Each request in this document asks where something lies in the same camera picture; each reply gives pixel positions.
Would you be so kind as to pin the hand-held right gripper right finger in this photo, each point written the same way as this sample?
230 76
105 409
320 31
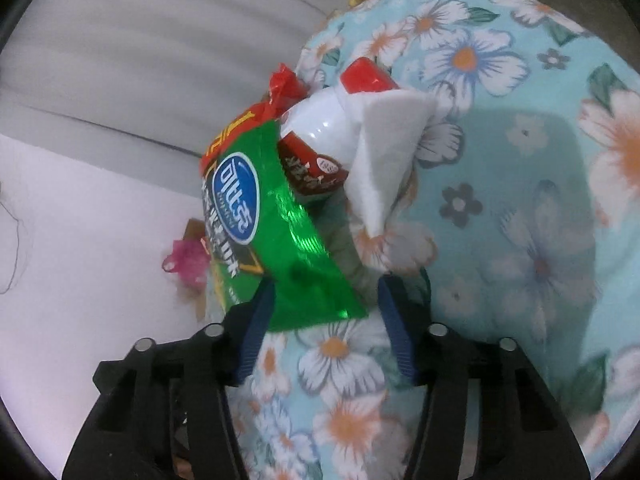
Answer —
400 330

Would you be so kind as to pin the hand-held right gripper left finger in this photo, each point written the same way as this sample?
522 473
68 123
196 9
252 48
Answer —
255 330

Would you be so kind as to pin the green snack bag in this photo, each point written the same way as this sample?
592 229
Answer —
280 240

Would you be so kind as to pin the white tissue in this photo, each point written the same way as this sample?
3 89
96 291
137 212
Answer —
385 160

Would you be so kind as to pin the white bottle red cap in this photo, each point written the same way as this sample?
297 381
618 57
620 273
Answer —
325 120

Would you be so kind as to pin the pink plastic bag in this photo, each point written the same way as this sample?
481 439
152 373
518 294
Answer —
185 260

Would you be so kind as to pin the blue floral blanket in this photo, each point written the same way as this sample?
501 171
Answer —
500 210

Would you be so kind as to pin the grey curtain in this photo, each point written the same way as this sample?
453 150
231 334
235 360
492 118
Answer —
150 50

